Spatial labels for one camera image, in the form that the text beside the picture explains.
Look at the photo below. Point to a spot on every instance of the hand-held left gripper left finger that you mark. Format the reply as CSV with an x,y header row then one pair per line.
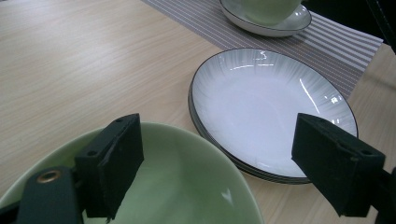
x,y
109,168

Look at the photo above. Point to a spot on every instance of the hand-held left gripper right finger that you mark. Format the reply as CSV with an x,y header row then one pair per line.
x,y
336,165

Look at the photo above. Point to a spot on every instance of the green ceramic bowl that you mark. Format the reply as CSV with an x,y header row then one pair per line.
x,y
180,180
264,12

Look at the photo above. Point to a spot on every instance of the white plate black rim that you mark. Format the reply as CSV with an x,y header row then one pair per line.
x,y
292,25
280,180
255,109

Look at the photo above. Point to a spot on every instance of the brown white striped placemat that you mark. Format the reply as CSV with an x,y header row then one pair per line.
x,y
202,25

